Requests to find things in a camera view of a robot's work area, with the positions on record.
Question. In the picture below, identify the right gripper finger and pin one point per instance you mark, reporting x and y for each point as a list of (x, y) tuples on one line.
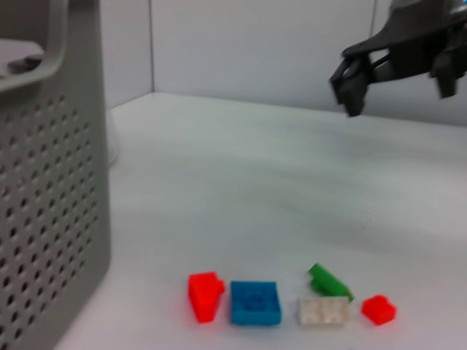
[(447, 76), (352, 91)]

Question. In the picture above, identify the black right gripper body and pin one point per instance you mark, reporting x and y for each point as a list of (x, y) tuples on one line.
[(419, 33)]

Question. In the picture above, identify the green building block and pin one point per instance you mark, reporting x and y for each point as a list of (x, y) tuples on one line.
[(328, 282)]

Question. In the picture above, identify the small red cube block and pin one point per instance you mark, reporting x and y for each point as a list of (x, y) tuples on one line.
[(378, 310)]

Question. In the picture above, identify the large white building block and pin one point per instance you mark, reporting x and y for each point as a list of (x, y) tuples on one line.
[(323, 310)]

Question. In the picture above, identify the blue square building block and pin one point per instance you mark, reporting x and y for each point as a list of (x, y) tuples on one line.
[(255, 302)]

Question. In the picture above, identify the red slanted building block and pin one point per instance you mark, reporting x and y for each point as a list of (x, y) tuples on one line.
[(204, 297)]

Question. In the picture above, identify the grey perforated storage basket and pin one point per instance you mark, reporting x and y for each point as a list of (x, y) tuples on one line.
[(54, 182)]

